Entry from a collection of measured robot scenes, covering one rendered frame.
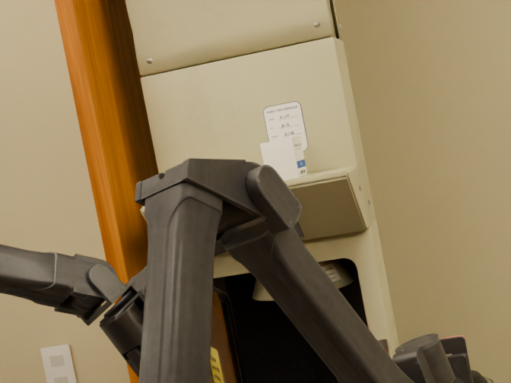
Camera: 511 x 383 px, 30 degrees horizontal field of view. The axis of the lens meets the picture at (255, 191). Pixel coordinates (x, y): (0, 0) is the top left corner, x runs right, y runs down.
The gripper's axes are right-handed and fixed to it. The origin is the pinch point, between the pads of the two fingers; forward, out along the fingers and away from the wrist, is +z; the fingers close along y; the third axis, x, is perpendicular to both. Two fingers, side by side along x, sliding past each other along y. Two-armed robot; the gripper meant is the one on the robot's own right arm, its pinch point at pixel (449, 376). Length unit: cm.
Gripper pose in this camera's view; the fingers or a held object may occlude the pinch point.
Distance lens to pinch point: 139.8
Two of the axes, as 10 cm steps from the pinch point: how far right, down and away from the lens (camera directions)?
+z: 2.3, -0.9, 9.7
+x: -9.5, 1.8, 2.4
